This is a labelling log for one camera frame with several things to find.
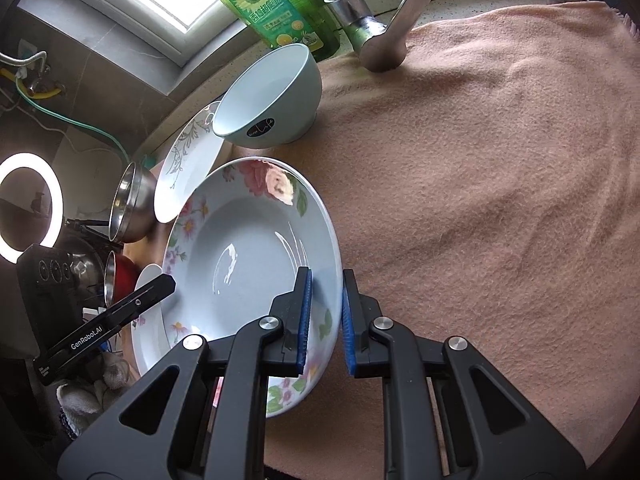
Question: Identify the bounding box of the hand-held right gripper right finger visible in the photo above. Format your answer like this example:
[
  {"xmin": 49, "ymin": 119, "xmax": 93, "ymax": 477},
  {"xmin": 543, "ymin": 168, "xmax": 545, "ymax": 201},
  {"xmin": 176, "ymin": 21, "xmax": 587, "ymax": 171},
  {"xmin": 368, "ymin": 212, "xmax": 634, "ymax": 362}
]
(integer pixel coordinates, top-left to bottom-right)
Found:
[{"xmin": 340, "ymin": 269, "xmax": 586, "ymax": 480}]

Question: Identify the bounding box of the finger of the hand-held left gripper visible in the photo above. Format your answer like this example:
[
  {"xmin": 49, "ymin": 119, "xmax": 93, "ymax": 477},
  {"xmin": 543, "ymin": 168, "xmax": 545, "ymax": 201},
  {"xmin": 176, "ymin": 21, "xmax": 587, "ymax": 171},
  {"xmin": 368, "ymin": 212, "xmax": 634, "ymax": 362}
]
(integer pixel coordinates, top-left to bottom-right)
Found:
[{"xmin": 34, "ymin": 274, "xmax": 177, "ymax": 387}]

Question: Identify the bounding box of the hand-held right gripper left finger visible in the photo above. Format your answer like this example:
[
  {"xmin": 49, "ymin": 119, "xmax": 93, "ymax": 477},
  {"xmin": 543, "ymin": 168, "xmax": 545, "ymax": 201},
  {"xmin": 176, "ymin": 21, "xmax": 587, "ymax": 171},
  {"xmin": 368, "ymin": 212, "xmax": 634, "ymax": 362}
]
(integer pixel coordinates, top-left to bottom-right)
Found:
[{"xmin": 60, "ymin": 266, "xmax": 313, "ymax": 480}]

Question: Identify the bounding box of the red steel bowl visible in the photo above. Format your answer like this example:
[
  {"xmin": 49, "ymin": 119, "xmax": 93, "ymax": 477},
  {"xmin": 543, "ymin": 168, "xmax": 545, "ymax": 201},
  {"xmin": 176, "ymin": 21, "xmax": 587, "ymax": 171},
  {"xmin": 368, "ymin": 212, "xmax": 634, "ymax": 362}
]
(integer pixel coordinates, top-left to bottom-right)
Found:
[{"xmin": 102, "ymin": 251, "xmax": 138, "ymax": 316}]

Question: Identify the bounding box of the large floral rimmed plate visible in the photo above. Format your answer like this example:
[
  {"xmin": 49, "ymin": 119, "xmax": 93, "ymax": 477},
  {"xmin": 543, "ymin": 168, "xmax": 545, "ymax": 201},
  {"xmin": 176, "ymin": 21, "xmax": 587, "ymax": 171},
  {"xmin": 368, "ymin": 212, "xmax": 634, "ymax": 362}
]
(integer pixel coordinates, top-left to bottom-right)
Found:
[{"xmin": 131, "ymin": 156, "xmax": 343, "ymax": 418}]

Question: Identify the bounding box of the person's left hand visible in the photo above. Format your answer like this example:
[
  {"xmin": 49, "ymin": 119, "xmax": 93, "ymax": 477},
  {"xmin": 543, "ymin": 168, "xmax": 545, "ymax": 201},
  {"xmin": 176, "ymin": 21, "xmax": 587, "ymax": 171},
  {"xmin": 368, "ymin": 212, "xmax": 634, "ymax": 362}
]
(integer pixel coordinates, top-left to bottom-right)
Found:
[{"xmin": 56, "ymin": 350, "xmax": 135, "ymax": 436}]

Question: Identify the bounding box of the white plate pink flower print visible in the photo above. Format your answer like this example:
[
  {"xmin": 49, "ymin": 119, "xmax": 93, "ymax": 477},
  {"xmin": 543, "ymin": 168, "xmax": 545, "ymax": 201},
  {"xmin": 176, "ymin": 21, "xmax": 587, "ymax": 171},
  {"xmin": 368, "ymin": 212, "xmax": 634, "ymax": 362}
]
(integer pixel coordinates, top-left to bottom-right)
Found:
[{"xmin": 131, "ymin": 263, "xmax": 173, "ymax": 351}]

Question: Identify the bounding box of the black tripod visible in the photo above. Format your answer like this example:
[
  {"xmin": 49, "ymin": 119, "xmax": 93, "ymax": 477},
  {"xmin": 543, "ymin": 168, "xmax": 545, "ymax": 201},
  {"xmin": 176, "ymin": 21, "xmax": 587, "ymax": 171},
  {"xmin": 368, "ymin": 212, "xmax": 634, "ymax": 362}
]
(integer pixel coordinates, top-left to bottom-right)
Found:
[{"xmin": 64, "ymin": 216, "xmax": 123, "ymax": 248}]

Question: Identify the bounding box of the stainless steel bowl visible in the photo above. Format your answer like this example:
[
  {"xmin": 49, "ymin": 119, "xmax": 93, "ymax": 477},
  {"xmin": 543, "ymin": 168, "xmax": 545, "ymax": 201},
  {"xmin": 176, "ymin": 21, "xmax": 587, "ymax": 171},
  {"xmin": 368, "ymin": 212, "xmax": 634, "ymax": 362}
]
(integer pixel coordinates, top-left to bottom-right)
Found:
[{"xmin": 109, "ymin": 160, "xmax": 161, "ymax": 243}]

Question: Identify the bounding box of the white plate grey vine print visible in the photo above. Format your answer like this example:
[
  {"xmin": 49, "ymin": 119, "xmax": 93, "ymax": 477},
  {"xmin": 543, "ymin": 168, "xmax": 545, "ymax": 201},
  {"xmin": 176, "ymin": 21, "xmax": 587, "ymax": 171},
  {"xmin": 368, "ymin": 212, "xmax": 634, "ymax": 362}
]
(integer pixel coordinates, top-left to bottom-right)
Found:
[{"xmin": 153, "ymin": 101, "xmax": 226, "ymax": 223}]

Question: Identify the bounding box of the pink fringed towel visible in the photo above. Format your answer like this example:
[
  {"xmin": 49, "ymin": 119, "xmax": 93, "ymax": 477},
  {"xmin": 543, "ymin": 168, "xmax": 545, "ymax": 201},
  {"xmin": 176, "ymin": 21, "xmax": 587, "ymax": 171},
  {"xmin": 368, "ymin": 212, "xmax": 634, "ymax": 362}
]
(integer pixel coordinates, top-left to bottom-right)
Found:
[{"xmin": 220, "ymin": 0, "xmax": 640, "ymax": 466}]

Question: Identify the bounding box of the yellow gas valve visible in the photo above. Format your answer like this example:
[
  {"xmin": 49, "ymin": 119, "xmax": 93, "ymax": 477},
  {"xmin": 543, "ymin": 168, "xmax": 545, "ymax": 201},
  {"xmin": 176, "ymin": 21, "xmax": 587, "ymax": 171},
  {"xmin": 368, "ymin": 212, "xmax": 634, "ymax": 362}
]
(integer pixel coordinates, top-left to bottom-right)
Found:
[{"xmin": 0, "ymin": 50, "xmax": 63, "ymax": 103}]

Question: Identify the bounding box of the chrome kitchen faucet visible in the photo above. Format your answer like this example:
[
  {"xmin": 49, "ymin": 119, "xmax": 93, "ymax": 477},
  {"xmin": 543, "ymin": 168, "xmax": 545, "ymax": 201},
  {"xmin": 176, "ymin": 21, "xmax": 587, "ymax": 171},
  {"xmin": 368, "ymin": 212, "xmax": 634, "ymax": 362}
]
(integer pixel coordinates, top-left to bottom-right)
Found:
[{"xmin": 305, "ymin": 0, "xmax": 438, "ymax": 72}]

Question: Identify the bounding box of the green detergent bottle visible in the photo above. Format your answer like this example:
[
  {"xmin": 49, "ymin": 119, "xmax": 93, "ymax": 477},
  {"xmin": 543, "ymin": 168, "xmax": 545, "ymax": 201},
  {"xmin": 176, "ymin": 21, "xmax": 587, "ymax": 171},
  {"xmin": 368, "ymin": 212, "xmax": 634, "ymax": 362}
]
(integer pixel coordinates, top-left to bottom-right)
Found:
[{"xmin": 220, "ymin": 0, "xmax": 341, "ymax": 61}]

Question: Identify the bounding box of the ring light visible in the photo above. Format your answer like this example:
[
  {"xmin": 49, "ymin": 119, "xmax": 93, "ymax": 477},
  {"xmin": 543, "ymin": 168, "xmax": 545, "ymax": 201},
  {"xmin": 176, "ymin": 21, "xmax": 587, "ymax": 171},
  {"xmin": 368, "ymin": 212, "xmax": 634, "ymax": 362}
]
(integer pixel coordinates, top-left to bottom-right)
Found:
[{"xmin": 0, "ymin": 154, "xmax": 65, "ymax": 263}]

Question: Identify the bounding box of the teal hose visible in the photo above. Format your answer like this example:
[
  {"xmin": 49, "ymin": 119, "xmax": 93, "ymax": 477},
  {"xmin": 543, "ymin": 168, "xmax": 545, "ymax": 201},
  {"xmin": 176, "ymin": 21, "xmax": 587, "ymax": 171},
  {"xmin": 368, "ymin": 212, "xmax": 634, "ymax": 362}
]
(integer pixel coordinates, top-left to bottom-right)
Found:
[{"xmin": 15, "ymin": 75, "xmax": 131, "ymax": 158}]

